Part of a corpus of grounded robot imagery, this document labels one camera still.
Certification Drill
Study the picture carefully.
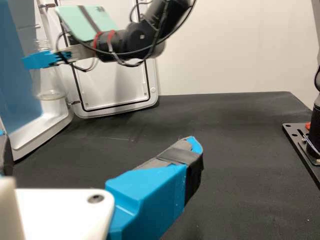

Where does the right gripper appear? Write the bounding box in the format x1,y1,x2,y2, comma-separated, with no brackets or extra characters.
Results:
20,44,100,70

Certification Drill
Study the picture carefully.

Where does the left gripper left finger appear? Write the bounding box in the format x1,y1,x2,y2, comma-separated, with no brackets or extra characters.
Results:
0,128,15,177

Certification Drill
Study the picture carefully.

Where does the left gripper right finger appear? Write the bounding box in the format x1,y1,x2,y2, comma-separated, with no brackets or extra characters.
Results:
104,135,205,240

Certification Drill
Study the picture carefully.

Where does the clear flask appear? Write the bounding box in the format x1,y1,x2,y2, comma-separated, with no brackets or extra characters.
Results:
31,37,69,103

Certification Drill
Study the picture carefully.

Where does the incubator door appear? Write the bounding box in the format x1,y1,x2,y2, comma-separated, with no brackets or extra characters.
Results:
37,0,161,119

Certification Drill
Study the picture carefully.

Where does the right wrist camera phone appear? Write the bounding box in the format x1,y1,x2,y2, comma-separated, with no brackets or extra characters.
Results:
54,4,120,44

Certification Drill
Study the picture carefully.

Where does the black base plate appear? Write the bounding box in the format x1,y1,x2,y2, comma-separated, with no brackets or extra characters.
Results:
282,121,320,191

